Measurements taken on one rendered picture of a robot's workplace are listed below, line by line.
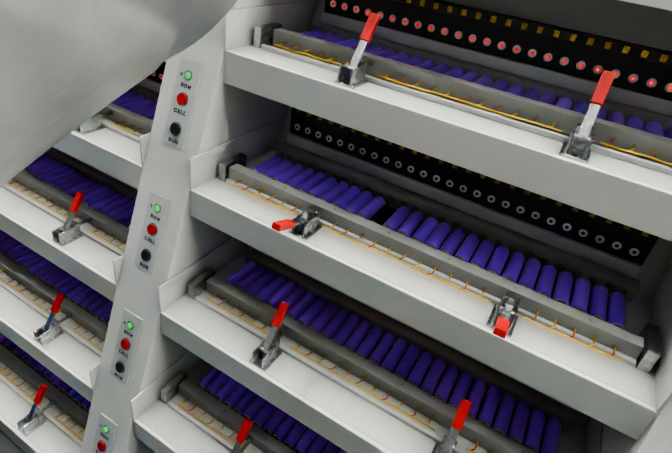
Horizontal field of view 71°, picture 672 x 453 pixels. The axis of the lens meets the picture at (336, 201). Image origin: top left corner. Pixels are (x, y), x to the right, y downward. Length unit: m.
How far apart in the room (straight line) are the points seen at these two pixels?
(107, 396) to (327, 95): 0.62
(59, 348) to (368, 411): 0.59
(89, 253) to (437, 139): 0.62
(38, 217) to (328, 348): 0.60
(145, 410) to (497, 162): 0.68
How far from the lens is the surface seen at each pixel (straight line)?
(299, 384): 0.70
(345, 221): 0.63
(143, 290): 0.80
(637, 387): 0.60
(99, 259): 0.90
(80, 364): 1.00
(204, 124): 0.69
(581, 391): 0.58
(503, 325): 0.51
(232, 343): 0.74
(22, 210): 1.06
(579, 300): 0.64
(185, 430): 0.88
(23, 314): 1.12
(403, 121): 0.56
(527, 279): 0.63
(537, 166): 0.53
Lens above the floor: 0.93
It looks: 13 degrees down
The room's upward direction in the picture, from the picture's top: 18 degrees clockwise
